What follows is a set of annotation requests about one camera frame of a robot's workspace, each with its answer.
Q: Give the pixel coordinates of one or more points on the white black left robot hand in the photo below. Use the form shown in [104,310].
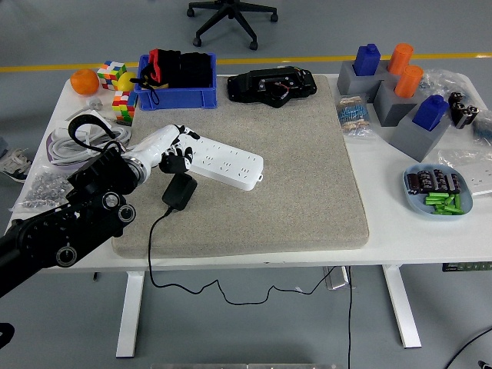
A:
[157,144]

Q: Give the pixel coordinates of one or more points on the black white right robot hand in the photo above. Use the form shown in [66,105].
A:
[486,365]

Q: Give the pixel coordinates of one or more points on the black plug adapter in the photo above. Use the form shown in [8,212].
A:
[178,192]

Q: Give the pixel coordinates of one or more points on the white power strip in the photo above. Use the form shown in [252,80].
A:
[230,165]

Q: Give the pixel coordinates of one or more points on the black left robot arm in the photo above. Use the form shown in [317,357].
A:
[77,230]

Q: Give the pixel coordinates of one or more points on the blue plastic bin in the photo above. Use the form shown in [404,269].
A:
[177,100]

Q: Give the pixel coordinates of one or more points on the colourful puzzle cube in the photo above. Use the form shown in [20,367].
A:
[123,107]
[111,75]

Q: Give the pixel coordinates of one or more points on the yellow lemon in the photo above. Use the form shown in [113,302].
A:
[127,82]

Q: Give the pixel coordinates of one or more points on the black foam stack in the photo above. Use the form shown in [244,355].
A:
[196,69]

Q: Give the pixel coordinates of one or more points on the orange fruit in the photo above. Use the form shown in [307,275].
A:
[84,82]

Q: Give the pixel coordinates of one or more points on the white rectangular box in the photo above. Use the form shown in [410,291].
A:
[60,131]

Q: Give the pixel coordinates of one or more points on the table control panel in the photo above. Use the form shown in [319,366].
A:
[467,266]

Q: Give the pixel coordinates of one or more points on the white table leg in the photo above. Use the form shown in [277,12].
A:
[401,307]
[130,315]

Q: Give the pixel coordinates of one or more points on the black electronic housing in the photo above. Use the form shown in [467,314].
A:
[250,88]

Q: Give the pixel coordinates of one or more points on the clear bag of screws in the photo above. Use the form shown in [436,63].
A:
[42,188]

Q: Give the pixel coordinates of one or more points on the grey-brown mat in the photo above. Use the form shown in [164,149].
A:
[288,173]

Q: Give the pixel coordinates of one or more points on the grey sneaker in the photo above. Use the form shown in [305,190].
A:
[15,165]

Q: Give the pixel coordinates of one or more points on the black office chair base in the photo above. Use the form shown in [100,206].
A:
[230,11]

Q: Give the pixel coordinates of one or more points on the green battery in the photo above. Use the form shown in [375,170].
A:
[447,212]
[449,201]
[436,194]
[457,201]
[434,200]
[442,208]

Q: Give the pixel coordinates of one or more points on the light blue plate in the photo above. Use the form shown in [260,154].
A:
[417,205]

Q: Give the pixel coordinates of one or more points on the black capacitor on plate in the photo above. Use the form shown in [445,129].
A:
[440,180]
[455,183]
[413,183]
[426,180]

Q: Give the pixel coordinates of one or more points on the bag of resistors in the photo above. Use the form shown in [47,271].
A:
[353,117]

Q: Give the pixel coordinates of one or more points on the grey block holder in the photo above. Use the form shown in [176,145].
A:
[392,109]
[351,84]
[415,144]

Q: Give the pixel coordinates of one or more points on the blue square peg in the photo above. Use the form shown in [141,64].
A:
[430,113]
[367,59]

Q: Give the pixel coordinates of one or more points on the bag of blue parts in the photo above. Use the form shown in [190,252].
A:
[484,127]

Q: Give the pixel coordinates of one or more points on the large black capacitor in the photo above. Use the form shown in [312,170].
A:
[457,102]
[468,117]

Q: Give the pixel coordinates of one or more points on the orange cylinder peg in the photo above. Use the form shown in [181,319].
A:
[408,81]
[400,59]

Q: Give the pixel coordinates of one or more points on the clear plastic bag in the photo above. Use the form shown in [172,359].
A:
[442,82]

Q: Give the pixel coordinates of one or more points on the white switch plate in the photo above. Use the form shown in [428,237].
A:
[96,125]

